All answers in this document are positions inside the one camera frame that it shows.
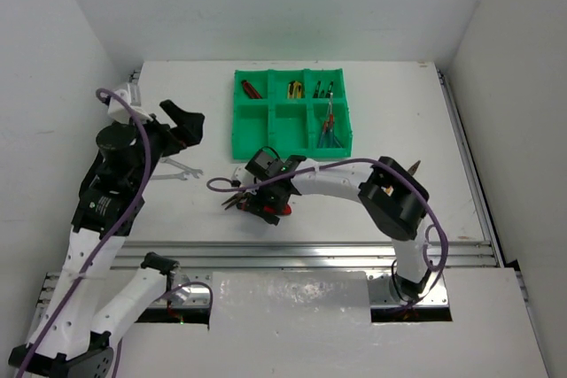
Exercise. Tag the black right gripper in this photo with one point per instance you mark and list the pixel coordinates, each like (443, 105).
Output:
(256, 201)

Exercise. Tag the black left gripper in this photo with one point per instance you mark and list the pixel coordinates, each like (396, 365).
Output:
(166, 135)

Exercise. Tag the red black utility knife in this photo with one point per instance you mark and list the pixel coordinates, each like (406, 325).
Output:
(264, 209)

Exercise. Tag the blue red handle screwdriver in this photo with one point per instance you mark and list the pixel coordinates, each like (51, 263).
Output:
(325, 137)

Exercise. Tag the red black box cutter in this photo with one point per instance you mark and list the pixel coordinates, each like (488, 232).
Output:
(250, 90)

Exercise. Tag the small yellow black cutter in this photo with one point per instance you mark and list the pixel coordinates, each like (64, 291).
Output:
(298, 90)

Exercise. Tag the yellow black utility knife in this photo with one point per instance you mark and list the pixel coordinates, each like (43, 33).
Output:
(291, 90)

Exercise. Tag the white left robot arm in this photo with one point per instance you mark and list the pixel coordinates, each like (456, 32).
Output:
(74, 338)

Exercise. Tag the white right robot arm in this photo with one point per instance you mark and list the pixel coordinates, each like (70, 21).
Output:
(389, 194)

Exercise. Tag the silver open-end wrench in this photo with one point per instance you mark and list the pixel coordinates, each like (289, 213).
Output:
(195, 172)
(162, 177)

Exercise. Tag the green six-compartment bin tray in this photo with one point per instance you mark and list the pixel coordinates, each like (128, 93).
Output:
(290, 126)

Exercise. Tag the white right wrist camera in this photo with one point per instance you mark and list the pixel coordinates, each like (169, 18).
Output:
(240, 177)

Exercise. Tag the yellow handle needle-nose pliers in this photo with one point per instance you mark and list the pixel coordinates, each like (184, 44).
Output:
(234, 200)

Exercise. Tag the aluminium front rail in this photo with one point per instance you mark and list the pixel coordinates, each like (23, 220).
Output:
(200, 261)

